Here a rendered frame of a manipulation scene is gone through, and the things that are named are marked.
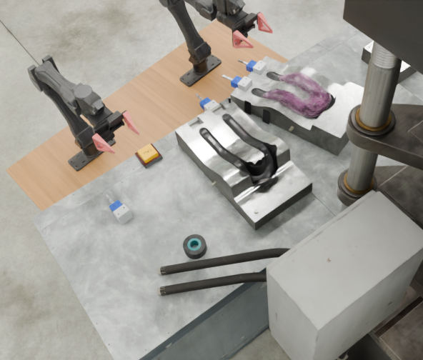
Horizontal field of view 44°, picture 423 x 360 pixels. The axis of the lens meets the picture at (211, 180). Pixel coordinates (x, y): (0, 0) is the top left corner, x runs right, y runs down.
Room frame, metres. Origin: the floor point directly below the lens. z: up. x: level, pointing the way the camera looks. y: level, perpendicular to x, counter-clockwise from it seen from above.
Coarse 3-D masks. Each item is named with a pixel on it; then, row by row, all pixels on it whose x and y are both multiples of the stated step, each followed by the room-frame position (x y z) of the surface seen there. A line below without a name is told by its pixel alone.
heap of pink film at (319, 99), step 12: (300, 72) 1.46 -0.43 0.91; (300, 84) 1.40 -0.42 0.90; (312, 84) 1.39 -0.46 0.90; (264, 96) 1.41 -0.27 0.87; (276, 96) 1.36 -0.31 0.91; (288, 96) 1.33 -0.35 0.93; (312, 96) 1.33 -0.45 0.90; (324, 96) 1.33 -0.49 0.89; (300, 108) 1.29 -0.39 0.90; (312, 108) 1.28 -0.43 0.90; (324, 108) 1.27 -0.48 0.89
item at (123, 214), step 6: (108, 198) 1.10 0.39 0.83; (114, 204) 1.06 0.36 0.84; (120, 204) 1.05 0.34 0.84; (114, 210) 1.03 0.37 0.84; (120, 210) 1.02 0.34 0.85; (126, 210) 1.01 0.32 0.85; (120, 216) 0.99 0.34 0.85; (126, 216) 1.00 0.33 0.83; (132, 216) 1.01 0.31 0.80; (120, 222) 0.99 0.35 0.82
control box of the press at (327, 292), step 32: (352, 224) 0.48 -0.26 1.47; (384, 224) 0.46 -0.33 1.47; (416, 224) 0.45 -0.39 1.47; (288, 256) 0.44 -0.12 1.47; (320, 256) 0.42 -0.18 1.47; (352, 256) 0.41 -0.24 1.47; (384, 256) 0.40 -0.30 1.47; (416, 256) 0.39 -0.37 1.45; (288, 288) 0.37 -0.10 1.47; (320, 288) 0.36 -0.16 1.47; (352, 288) 0.35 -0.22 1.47; (384, 288) 0.36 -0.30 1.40; (288, 320) 0.35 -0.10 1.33; (320, 320) 0.30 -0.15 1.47; (352, 320) 0.33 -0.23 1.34; (288, 352) 0.35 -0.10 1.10; (320, 352) 0.29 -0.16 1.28
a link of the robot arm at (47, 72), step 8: (48, 56) 1.45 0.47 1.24; (48, 64) 1.41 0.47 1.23; (32, 72) 1.40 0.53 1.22; (40, 72) 1.38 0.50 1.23; (48, 72) 1.37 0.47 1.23; (56, 72) 1.37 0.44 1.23; (32, 80) 1.43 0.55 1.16; (40, 80) 1.39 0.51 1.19; (48, 80) 1.34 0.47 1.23; (56, 80) 1.33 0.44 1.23; (64, 80) 1.32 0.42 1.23; (40, 88) 1.40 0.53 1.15; (56, 88) 1.30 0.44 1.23; (64, 88) 1.28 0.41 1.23; (64, 96) 1.25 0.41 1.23; (72, 96) 1.24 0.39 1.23; (72, 104) 1.21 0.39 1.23
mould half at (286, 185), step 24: (216, 120) 1.32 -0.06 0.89; (240, 120) 1.30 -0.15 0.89; (192, 144) 1.22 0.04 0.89; (240, 144) 1.18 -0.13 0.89; (216, 168) 1.08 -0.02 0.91; (288, 168) 1.05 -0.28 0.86; (240, 192) 0.98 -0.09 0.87; (264, 192) 0.97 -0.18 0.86; (288, 192) 0.95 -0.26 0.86; (264, 216) 0.88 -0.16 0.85
